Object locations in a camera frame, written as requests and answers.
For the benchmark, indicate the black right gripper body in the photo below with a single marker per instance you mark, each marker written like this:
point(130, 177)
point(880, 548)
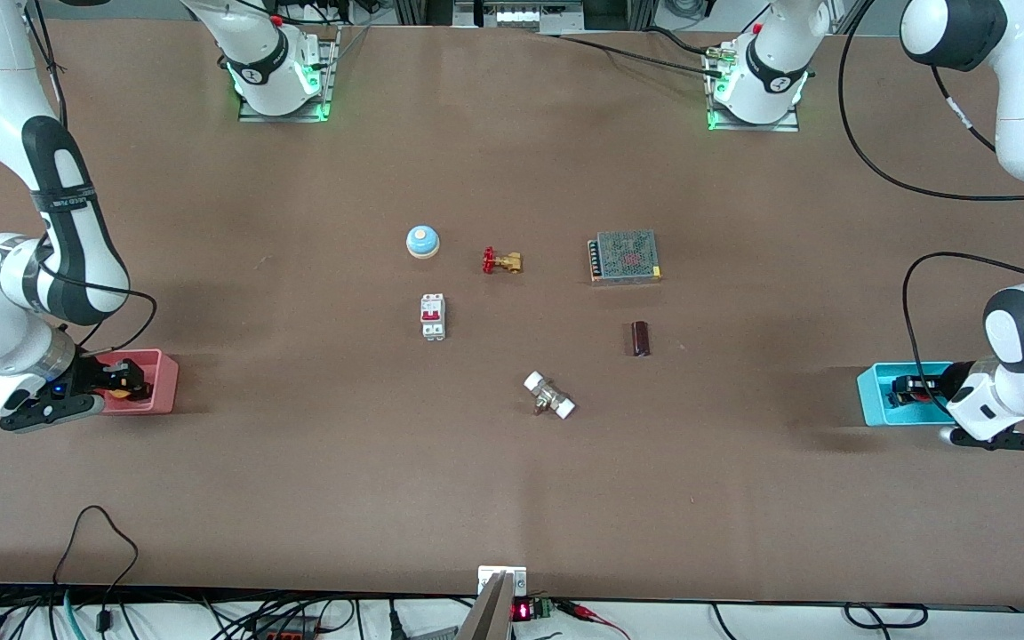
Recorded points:
point(90, 373)

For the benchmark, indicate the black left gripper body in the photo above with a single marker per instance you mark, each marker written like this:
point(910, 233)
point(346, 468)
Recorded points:
point(939, 385)

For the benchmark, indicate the yellow push button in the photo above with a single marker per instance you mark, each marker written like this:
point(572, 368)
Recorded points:
point(121, 384)

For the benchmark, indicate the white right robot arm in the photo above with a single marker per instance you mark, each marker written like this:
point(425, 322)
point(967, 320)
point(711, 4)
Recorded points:
point(76, 240)

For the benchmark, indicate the pink plastic bin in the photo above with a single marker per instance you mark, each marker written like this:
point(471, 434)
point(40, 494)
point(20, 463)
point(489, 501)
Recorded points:
point(161, 382)

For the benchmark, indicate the cyan plastic bin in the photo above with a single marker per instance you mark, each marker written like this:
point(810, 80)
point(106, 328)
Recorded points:
point(872, 400)

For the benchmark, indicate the dark red capacitor cylinder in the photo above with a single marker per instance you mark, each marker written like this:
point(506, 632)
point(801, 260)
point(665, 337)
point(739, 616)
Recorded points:
point(641, 339)

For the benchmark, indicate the white circuit breaker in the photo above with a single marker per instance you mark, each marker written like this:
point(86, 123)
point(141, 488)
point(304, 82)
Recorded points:
point(433, 316)

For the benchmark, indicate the metal mesh power supply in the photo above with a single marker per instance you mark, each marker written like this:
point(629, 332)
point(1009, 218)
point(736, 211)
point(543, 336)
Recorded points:
point(626, 258)

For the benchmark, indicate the blue dome call bell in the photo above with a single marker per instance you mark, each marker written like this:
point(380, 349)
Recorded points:
point(422, 241)

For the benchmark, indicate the white capped pipe fitting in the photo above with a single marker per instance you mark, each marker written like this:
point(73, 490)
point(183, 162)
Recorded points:
point(549, 396)

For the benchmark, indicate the red alligator clip lead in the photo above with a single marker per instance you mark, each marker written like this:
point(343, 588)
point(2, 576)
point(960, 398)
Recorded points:
point(592, 613)

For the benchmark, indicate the grey aluminium bar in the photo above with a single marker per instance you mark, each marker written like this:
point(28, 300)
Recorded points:
point(487, 618)

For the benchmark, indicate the green terminal block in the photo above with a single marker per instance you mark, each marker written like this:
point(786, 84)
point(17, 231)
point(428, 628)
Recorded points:
point(543, 608)

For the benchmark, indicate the red digit display module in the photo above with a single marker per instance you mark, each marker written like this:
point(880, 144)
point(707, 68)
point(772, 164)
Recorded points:
point(521, 611)

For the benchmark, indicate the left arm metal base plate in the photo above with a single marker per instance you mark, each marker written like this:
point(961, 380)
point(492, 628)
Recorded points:
point(792, 123)

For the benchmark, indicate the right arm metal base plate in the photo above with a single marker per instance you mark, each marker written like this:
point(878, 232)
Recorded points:
point(332, 76)

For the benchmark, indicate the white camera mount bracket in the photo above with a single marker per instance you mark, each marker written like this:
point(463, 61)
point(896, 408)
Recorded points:
point(501, 576)

